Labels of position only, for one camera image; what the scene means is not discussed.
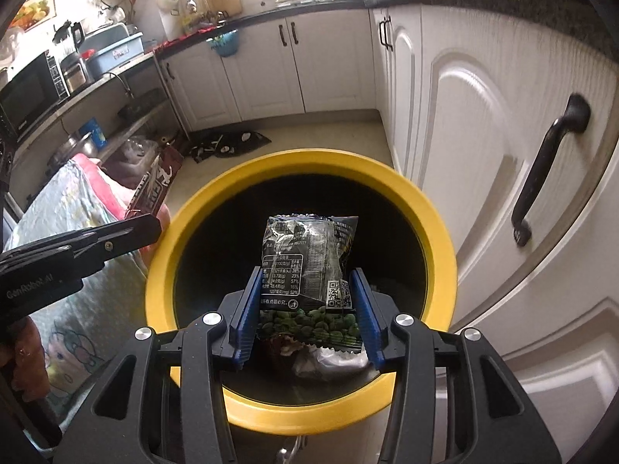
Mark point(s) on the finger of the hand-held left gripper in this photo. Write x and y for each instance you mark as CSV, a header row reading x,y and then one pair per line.
x,y
125,237
48,249

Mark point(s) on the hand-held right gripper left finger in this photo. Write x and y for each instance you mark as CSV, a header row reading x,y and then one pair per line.
x,y
246,319

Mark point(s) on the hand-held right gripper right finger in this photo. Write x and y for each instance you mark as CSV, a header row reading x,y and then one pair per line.
x,y
365,319

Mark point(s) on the trash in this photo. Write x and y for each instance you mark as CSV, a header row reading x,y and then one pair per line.
x,y
329,360

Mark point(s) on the red brown snack wrapper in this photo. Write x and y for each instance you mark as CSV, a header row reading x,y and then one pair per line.
x,y
157,179

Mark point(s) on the green pea snack packet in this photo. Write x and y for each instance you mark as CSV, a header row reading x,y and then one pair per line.
x,y
309,270

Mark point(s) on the yellow black waste bin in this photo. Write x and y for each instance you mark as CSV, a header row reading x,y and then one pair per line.
x,y
300,162

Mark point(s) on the person's left hand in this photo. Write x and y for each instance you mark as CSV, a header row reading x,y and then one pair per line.
x,y
31,362

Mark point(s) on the printed cartoon blanket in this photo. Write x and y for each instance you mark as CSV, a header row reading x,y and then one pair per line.
x,y
67,203

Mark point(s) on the pink blanket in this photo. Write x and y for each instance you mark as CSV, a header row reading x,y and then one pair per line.
x,y
111,188

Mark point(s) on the clear plastic box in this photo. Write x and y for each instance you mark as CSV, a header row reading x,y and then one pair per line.
x,y
138,152

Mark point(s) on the steel cooking pots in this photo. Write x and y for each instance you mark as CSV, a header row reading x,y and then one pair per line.
x,y
72,150

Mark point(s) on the blue round container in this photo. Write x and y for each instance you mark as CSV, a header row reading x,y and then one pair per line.
x,y
94,133

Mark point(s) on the black frying pan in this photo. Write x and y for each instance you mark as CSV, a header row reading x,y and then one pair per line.
x,y
142,104

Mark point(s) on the black floor mat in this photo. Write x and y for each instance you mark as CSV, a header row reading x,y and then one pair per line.
x,y
227,146

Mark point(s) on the black microwave oven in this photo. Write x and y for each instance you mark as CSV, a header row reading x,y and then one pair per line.
x,y
29,94

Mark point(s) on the metal shelf rack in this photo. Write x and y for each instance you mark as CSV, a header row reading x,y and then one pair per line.
x,y
121,70

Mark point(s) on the blue plastic dish tub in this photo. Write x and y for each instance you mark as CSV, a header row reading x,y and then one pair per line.
x,y
113,53

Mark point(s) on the black blender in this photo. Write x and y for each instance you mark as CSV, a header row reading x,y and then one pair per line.
x,y
70,43

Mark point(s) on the red cloth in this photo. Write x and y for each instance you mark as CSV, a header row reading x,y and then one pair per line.
x,y
183,37

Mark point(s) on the blue hanging basket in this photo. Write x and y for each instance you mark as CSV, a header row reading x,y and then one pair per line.
x,y
225,44

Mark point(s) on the black kitchen countertop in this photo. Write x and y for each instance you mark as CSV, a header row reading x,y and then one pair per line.
x,y
508,5

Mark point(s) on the fruit wall poster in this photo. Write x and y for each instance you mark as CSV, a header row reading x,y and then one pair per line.
x,y
34,9

